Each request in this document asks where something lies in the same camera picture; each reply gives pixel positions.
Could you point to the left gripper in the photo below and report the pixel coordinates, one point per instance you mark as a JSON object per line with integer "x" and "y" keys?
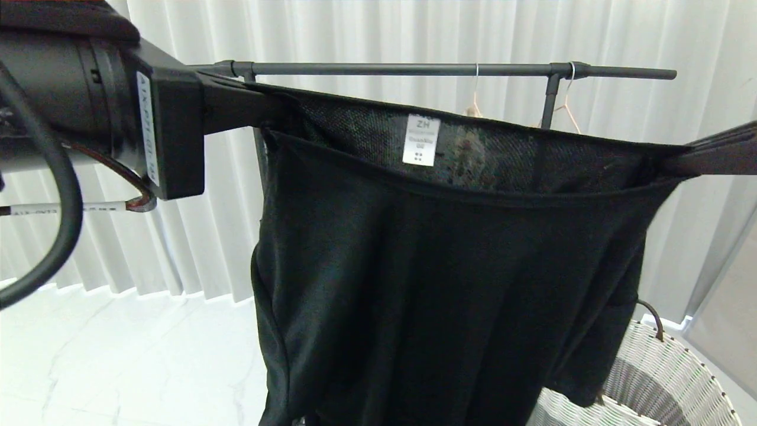
{"x": 171, "y": 136}

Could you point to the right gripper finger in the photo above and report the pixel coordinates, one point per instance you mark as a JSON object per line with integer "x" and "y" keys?
{"x": 721, "y": 155}

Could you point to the pink clothes hanger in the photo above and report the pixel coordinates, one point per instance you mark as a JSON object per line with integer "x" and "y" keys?
{"x": 475, "y": 94}
{"x": 566, "y": 106}

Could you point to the black garment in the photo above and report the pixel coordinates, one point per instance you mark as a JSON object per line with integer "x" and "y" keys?
{"x": 443, "y": 296}

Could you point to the black clothes rack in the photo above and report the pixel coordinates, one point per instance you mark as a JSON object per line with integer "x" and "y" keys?
{"x": 384, "y": 69}

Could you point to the white laundry basket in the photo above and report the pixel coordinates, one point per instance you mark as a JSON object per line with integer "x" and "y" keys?
{"x": 680, "y": 378}

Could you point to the white curtain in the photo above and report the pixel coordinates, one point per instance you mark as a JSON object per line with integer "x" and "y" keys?
{"x": 207, "y": 248}

